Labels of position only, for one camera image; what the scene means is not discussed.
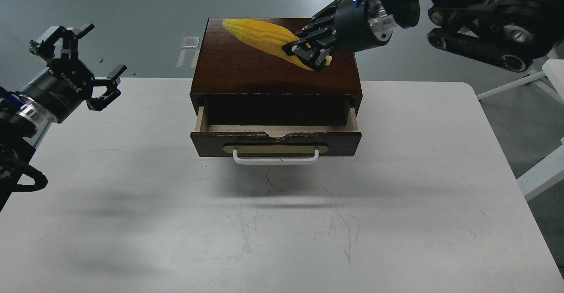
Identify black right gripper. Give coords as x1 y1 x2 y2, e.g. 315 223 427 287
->
282 0 393 72

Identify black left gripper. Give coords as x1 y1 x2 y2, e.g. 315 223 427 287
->
16 23 127 124

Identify yellow corn cob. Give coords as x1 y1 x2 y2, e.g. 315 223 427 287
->
222 19 313 71

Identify wooden drawer with white handle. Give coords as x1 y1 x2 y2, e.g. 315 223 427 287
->
190 97 361 158

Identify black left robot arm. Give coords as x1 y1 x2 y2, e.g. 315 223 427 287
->
0 24 127 207

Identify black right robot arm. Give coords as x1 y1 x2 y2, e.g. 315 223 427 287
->
282 0 563 72

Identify dark wooden drawer cabinet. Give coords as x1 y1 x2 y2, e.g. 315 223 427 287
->
189 17 362 110

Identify white office chair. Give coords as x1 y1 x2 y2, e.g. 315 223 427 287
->
476 48 564 202

